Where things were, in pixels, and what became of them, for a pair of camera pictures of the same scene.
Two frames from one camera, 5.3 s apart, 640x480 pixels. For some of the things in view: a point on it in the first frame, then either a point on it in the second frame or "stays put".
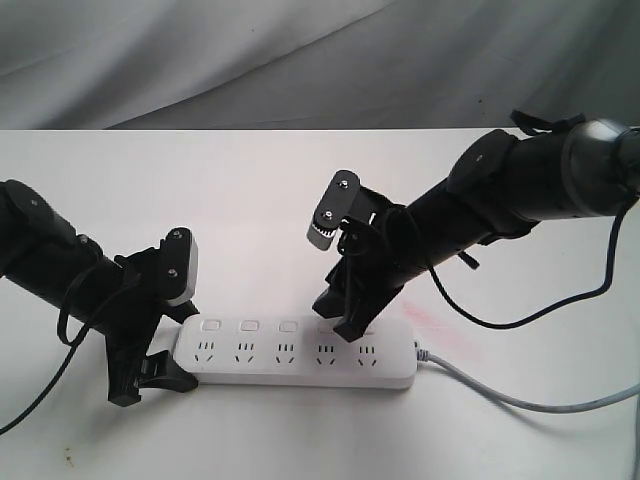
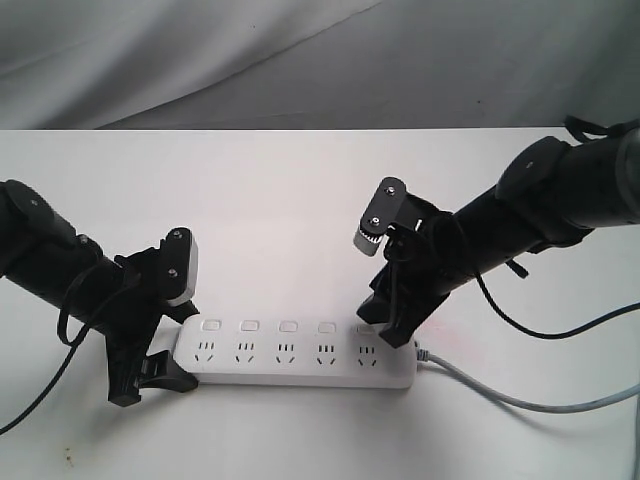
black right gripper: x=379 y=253 -> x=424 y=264
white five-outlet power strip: x=297 y=351 stays put
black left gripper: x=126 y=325 stays put
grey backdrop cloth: x=315 y=64 stays put
